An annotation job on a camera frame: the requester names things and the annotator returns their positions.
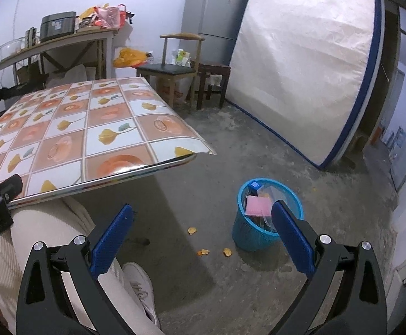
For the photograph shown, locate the wooden armchair black seat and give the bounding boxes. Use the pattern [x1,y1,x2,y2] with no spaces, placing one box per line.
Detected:
[136,33,205,109]

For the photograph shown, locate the dark wooden stool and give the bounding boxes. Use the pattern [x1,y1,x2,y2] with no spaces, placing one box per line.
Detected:
[191,61,231,109]

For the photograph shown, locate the white printed sack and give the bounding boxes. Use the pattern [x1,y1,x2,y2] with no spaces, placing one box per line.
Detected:
[156,75,193,103]

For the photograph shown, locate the white shoe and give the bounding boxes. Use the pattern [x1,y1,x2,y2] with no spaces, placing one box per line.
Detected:
[122,262,160,327]

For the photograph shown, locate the table with patterned cloth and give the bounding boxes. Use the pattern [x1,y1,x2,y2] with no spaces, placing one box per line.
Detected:
[0,77,217,203]

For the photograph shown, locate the pink sponge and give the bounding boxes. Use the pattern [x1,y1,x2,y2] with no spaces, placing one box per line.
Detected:
[245,195,272,217]

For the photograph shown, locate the grey refrigerator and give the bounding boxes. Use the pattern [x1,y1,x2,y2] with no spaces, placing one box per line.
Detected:
[180,0,251,67]

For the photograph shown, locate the blue plastic waste bin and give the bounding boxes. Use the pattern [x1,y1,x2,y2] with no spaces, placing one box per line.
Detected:
[232,179,304,252]

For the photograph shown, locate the green white carton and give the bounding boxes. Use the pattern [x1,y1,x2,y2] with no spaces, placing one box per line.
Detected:
[173,49,191,66]

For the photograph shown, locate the white plastic sack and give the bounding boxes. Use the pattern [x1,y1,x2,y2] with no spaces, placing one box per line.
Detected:
[63,63,87,84]

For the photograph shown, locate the grey metal frame table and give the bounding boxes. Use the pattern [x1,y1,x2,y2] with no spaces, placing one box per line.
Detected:
[0,28,118,119]

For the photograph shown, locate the person's cream clothed leg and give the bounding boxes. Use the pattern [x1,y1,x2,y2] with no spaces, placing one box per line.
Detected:
[0,197,162,335]

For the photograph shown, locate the grey rice cooker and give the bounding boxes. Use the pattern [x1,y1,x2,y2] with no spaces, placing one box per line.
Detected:
[40,11,77,42]

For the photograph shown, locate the pink plastic bags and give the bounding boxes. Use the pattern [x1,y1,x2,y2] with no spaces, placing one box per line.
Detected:
[95,3,134,29]

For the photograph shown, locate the yellow plastic bag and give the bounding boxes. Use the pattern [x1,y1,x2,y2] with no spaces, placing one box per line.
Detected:
[114,47,155,68]

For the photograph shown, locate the glass bowl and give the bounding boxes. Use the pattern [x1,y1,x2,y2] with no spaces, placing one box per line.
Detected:
[0,38,25,60]

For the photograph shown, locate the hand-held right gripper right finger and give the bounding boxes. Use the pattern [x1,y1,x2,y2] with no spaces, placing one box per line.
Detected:
[271,200,388,335]

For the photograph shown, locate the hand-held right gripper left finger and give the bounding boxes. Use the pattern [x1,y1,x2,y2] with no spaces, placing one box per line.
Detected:
[16,203,135,335]

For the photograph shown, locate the white mattress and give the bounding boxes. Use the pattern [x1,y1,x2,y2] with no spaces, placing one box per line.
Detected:
[224,0,386,170]

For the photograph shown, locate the black cloth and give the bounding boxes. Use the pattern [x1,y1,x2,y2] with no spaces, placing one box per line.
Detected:
[0,83,46,104]

